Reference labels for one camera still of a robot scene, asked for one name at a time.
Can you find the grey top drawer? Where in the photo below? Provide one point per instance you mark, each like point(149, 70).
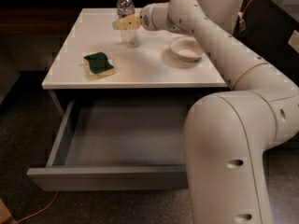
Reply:
point(109, 145)

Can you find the cardboard box corner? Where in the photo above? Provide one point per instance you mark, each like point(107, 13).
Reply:
point(5, 216)

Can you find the white top drawer cabinet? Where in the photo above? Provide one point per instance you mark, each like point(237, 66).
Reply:
point(150, 65)

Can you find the green yellow sponge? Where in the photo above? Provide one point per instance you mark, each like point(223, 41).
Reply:
point(99, 65)

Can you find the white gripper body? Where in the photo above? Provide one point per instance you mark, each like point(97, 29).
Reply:
point(146, 19)

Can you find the clear plastic water bottle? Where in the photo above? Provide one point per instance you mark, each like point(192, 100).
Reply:
point(128, 37)

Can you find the beige paper bowl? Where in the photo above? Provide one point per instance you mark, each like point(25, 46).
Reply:
point(186, 48)

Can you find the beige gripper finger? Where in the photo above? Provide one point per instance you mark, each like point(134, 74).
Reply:
point(130, 22)

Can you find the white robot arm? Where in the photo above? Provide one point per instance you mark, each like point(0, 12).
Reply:
point(226, 133)

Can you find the dark wooden counter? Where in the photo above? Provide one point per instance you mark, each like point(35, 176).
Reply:
point(44, 17)

